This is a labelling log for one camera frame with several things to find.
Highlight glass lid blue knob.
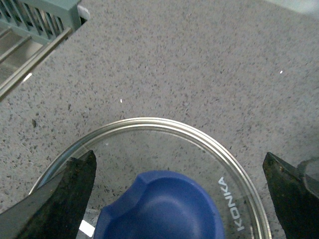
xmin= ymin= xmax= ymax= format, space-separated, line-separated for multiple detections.
xmin=32 ymin=118 xmax=271 ymax=239

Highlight steel sink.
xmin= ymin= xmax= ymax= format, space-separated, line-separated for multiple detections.
xmin=0 ymin=27 xmax=72 ymax=100

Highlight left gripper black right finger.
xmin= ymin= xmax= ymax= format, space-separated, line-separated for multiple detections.
xmin=263 ymin=152 xmax=319 ymax=239

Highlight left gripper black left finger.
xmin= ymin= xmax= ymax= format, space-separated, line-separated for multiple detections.
xmin=0 ymin=150 xmax=97 ymax=239

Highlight green dish rack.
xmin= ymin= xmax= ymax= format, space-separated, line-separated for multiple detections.
xmin=0 ymin=0 xmax=81 ymax=44

